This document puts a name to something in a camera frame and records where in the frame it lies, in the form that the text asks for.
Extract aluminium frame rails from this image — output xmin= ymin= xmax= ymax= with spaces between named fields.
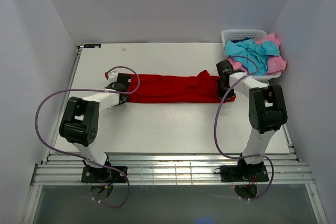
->
xmin=30 ymin=47 xmax=329 ymax=224

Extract blue white label sticker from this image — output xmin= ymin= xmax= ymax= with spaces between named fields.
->
xmin=83 ymin=44 xmax=101 ymax=48

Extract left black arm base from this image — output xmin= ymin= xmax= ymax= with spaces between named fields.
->
xmin=81 ymin=166 xmax=126 ymax=184

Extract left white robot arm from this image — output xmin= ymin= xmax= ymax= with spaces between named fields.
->
xmin=59 ymin=71 xmax=132 ymax=182

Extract turquoise t shirt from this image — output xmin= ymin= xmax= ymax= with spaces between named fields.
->
xmin=224 ymin=39 xmax=280 ymax=76

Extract pink t shirt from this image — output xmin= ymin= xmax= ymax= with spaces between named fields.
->
xmin=228 ymin=34 xmax=287 ymax=76

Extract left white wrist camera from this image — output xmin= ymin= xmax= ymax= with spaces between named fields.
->
xmin=105 ymin=71 xmax=119 ymax=81

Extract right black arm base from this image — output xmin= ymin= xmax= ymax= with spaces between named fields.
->
xmin=214 ymin=165 xmax=269 ymax=182

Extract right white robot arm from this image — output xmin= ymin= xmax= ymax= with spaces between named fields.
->
xmin=216 ymin=60 xmax=288 ymax=182

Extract red t shirt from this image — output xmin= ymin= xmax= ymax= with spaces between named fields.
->
xmin=129 ymin=70 xmax=221 ymax=104

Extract white plastic basket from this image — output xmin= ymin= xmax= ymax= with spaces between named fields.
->
xmin=222 ymin=29 xmax=281 ymax=83

